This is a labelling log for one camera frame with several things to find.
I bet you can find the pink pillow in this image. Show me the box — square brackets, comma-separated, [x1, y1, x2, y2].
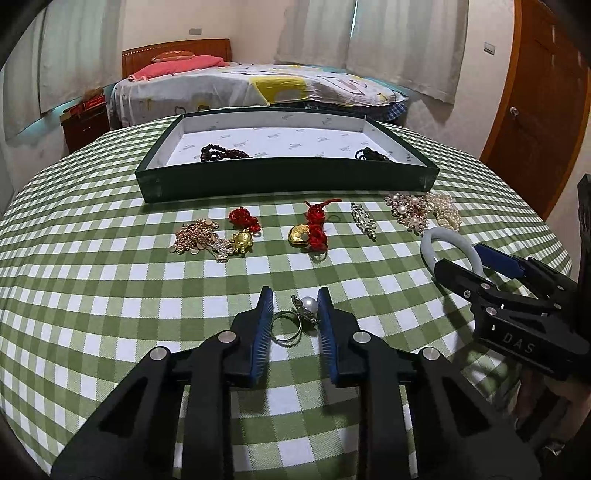
[130, 55, 228, 82]

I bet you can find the white curtain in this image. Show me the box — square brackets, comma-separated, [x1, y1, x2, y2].
[0, 0, 126, 139]
[274, 0, 357, 70]
[347, 0, 468, 105]

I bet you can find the gold pearl flower brooch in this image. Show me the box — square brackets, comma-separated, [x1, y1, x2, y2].
[385, 193, 435, 229]

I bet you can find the dark wooden nightstand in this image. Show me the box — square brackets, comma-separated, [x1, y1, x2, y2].
[60, 104, 112, 154]

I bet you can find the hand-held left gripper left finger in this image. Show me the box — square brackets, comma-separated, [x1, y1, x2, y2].
[50, 285, 275, 480]

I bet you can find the red knot gold charm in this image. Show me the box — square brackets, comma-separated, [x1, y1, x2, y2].
[228, 207, 263, 256]

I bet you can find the bed with patterned cover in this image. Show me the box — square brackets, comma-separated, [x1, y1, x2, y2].
[110, 62, 409, 126]

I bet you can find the green checkered tablecloth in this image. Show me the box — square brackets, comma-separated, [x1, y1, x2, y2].
[0, 108, 573, 480]

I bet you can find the dark green jewelry tray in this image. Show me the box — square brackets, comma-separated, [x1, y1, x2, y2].
[135, 105, 441, 205]

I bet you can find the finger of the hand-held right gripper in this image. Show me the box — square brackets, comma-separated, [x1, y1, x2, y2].
[434, 257, 498, 311]
[473, 243, 574, 302]

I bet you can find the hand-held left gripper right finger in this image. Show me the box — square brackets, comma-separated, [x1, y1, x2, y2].
[316, 286, 541, 480]

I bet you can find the blue plaid bed sheet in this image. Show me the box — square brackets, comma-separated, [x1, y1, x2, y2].
[271, 98, 410, 124]

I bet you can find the silver pearl ring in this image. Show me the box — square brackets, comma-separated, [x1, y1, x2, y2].
[269, 295, 320, 346]

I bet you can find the dark red bead bracelet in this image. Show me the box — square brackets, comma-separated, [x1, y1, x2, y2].
[200, 144, 254, 163]

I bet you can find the wooden bed headboard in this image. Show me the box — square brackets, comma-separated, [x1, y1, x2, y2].
[121, 39, 232, 79]

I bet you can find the brown wooden door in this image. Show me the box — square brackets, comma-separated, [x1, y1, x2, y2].
[480, 0, 591, 221]

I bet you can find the silver rhinestone brooch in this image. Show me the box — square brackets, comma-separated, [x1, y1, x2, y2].
[349, 202, 378, 241]

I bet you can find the pale jade bangle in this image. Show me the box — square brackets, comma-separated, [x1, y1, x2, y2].
[420, 228, 494, 289]

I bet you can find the white pearl bracelet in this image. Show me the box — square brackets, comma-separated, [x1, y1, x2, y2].
[425, 193, 463, 232]

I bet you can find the red knot gold lock pendant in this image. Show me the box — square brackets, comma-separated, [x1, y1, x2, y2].
[289, 198, 342, 252]

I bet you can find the black bead bracelet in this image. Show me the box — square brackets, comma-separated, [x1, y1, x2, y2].
[355, 147, 393, 162]

